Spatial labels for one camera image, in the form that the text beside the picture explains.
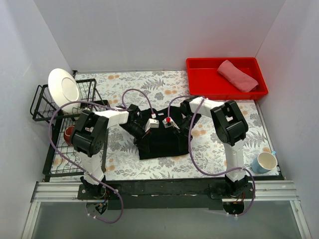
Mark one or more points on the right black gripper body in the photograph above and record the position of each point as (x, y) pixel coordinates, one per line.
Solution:
(180, 129)

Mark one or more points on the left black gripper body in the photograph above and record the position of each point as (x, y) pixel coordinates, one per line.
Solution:
(145, 134)

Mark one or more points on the black t shirt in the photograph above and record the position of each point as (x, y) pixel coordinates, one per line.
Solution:
(163, 142)

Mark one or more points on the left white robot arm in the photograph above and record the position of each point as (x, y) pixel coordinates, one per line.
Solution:
(88, 137)

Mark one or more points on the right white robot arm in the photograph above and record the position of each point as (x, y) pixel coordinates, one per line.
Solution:
(231, 128)

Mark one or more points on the floral table mat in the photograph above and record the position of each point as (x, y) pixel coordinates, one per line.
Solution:
(161, 89)

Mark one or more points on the red plastic bin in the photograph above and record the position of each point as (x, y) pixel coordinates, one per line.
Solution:
(204, 80)

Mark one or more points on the red floral bowl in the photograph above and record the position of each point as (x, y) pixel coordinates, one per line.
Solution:
(67, 134)

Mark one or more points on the rolled pink t shirt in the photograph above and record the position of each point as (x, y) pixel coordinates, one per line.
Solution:
(236, 77)

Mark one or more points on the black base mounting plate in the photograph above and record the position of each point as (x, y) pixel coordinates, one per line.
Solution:
(202, 193)

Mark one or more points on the white ceramic plate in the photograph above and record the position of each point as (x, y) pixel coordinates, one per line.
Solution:
(63, 87)

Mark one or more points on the blue ceramic mug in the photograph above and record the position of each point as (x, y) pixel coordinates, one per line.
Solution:
(264, 163)

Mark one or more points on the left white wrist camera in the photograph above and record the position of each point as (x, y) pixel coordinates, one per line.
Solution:
(151, 123)

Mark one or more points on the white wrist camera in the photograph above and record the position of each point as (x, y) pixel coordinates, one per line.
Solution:
(151, 123)
(169, 122)

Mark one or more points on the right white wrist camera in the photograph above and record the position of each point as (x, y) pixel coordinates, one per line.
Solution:
(169, 122)

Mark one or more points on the black wire dish rack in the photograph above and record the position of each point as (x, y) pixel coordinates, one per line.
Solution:
(42, 108)

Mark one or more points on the aluminium frame rail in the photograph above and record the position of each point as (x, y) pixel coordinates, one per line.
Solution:
(56, 192)

